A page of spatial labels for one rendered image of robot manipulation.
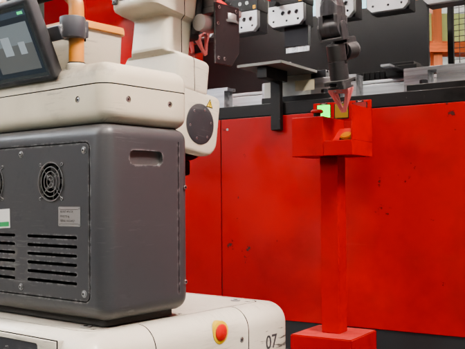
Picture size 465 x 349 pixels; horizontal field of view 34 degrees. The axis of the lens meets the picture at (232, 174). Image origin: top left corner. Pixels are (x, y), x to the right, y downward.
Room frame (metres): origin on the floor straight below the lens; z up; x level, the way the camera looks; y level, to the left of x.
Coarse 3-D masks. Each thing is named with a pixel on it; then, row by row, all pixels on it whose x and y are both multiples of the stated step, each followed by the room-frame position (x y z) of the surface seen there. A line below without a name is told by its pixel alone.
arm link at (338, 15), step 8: (328, 0) 2.21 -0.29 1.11; (336, 0) 2.20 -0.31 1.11; (320, 8) 2.23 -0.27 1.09; (328, 8) 2.21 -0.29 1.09; (336, 8) 2.20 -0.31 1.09; (344, 8) 2.23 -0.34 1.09; (320, 16) 2.23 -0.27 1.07; (328, 16) 2.24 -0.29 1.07; (336, 16) 2.20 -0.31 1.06; (344, 16) 2.23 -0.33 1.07; (320, 24) 2.23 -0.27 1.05; (328, 24) 2.22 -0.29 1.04; (336, 24) 2.20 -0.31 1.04; (320, 32) 2.24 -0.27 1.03; (328, 32) 2.22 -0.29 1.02; (336, 32) 2.21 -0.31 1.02
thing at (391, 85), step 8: (376, 80) 2.91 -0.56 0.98; (384, 80) 2.89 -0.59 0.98; (392, 80) 2.87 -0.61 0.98; (400, 80) 2.86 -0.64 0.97; (368, 88) 2.92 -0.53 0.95; (376, 88) 2.90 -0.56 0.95; (384, 88) 2.89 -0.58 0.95; (392, 88) 2.87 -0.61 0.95; (400, 88) 2.85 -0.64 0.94; (232, 96) 3.28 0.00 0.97; (240, 96) 3.26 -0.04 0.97; (248, 96) 3.23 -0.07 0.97; (256, 96) 3.21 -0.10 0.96; (232, 104) 3.27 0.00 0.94; (240, 104) 3.25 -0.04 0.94; (248, 104) 3.23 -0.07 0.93; (256, 104) 3.21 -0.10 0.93
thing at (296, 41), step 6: (288, 30) 2.84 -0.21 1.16; (294, 30) 2.83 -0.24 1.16; (300, 30) 2.81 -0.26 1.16; (306, 30) 2.80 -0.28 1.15; (288, 36) 2.84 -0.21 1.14; (294, 36) 2.83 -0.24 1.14; (300, 36) 2.81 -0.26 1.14; (306, 36) 2.80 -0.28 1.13; (288, 42) 2.84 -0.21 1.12; (294, 42) 2.83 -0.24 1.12; (300, 42) 2.81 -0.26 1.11; (306, 42) 2.80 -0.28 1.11; (288, 48) 2.85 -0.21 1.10; (294, 48) 2.84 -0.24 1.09; (300, 48) 2.82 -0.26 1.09; (306, 48) 2.81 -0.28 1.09
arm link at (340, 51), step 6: (336, 42) 2.25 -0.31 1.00; (342, 42) 2.26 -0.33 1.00; (330, 48) 2.23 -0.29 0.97; (336, 48) 2.22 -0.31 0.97; (342, 48) 2.23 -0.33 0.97; (348, 48) 2.27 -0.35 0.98; (330, 54) 2.24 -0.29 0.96; (336, 54) 2.23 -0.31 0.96; (342, 54) 2.23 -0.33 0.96; (330, 60) 2.24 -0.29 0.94; (336, 60) 2.23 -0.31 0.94; (342, 60) 2.23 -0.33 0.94
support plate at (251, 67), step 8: (248, 64) 2.62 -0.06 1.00; (256, 64) 2.60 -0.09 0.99; (264, 64) 2.58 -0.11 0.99; (272, 64) 2.58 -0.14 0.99; (280, 64) 2.59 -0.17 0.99; (288, 64) 2.59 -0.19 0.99; (296, 64) 2.63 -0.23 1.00; (256, 72) 2.74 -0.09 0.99; (288, 72) 2.75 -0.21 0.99; (296, 72) 2.75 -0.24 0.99; (304, 72) 2.75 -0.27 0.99; (312, 72) 2.75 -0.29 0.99
